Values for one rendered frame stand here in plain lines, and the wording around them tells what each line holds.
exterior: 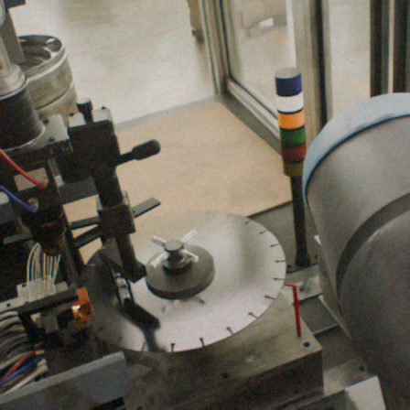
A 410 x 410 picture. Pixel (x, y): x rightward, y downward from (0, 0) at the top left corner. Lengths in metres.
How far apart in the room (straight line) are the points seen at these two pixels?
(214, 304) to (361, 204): 0.59
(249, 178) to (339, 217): 1.19
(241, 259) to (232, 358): 0.15
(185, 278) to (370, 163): 0.62
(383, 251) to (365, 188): 0.05
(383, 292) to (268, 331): 0.70
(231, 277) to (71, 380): 0.29
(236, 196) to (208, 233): 0.45
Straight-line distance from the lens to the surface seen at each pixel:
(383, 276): 0.31
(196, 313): 0.90
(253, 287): 0.92
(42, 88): 1.48
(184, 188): 1.54
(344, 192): 0.36
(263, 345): 0.98
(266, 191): 1.48
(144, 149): 0.76
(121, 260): 0.90
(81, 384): 0.82
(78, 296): 0.95
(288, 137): 1.08
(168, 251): 0.94
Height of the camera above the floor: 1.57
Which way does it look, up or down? 34 degrees down
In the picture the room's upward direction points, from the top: 10 degrees counter-clockwise
